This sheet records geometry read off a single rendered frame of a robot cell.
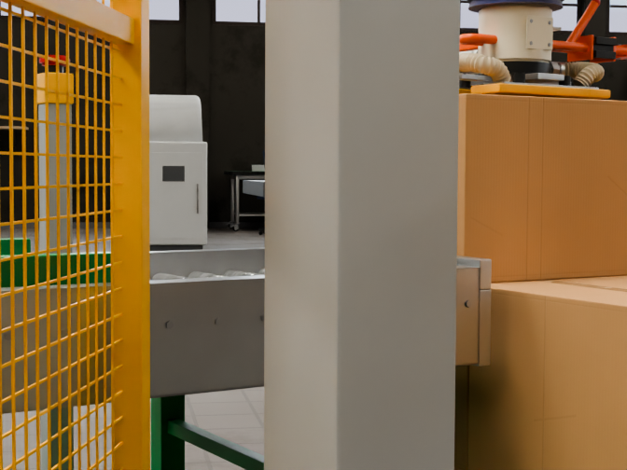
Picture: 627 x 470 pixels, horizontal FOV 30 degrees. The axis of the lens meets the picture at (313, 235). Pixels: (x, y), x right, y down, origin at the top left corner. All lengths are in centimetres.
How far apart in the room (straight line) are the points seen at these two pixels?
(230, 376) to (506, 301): 65
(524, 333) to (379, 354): 112
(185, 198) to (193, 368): 911
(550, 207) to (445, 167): 134
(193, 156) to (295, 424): 980
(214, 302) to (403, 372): 76
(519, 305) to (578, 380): 21
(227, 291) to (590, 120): 105
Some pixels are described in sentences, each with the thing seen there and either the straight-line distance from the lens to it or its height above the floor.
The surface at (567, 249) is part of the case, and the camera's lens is 266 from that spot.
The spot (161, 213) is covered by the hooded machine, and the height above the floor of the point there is 37.
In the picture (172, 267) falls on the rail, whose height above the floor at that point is 56.
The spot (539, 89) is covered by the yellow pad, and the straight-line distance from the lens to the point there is 267.
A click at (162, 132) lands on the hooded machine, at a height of 112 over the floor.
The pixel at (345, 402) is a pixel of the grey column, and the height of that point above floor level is 54.
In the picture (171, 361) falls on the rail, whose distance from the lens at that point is 197.
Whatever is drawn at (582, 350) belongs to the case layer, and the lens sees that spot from 225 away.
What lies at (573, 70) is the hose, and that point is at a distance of 290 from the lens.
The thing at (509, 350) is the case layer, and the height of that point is 42.
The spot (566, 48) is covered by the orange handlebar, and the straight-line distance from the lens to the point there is 289.
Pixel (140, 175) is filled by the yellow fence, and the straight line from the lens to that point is 180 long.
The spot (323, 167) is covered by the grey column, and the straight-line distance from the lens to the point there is 123.
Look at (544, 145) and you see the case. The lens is 261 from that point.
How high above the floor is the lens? 78
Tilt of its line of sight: 3 degrees down
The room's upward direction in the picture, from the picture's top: straight up
